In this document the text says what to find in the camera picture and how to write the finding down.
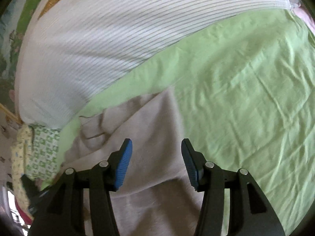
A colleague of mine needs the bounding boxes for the white striped duvet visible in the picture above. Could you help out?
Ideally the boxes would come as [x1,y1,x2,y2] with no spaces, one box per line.
[15,0,293,128]

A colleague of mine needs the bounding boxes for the yellow patterned cloth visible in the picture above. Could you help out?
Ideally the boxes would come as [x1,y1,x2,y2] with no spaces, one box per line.
[11,125,33,220]

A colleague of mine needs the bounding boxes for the green patterned pillow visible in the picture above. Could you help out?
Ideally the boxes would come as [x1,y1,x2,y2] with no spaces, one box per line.
[26,125,60,181]

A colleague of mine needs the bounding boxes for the beige fuzzy sweater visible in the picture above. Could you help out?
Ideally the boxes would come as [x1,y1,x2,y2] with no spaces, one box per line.
[60,88,203,235]

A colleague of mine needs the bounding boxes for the pink cloth at bedside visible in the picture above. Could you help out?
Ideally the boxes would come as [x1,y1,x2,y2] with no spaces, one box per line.
[292,2,315,35]

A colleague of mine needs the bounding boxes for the light green bed sheet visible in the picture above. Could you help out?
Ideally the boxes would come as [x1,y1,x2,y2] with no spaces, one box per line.
[40,8,315,235]

